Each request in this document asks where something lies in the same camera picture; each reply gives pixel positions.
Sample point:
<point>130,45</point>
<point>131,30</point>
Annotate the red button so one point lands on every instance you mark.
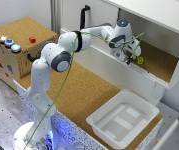
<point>2,39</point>

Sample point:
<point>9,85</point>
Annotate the white plastic box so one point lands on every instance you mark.
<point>122,120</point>

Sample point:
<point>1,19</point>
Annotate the blue button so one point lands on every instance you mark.
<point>9,42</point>

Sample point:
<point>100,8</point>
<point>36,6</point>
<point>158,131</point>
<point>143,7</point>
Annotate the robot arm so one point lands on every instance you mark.
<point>40,78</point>

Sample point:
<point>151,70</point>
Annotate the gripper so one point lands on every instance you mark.
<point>124,50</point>

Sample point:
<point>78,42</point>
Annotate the green button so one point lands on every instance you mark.
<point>16,48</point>

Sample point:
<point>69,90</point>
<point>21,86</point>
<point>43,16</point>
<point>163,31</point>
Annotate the yellow block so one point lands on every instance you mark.
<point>140,61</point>

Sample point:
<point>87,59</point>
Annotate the white cabinet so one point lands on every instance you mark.
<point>162,20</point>

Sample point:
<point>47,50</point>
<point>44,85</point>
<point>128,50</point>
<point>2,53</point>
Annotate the white sliding door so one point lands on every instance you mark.
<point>100,13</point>

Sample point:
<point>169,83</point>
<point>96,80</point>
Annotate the pink block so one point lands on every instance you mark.
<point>32,39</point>

